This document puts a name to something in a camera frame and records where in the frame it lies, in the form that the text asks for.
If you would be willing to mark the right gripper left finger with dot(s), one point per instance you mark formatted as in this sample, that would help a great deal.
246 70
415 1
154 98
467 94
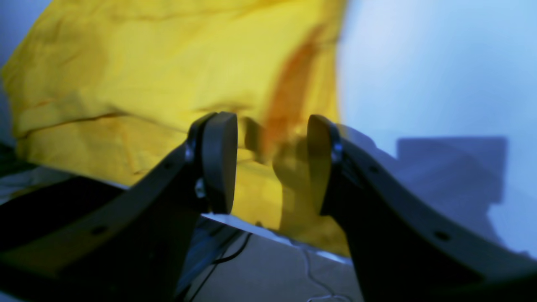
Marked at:
86 241

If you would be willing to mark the yellow T-shirt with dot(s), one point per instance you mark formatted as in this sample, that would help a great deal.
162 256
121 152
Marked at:
106 88

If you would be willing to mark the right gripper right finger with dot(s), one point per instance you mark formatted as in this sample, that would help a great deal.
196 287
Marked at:
403 250

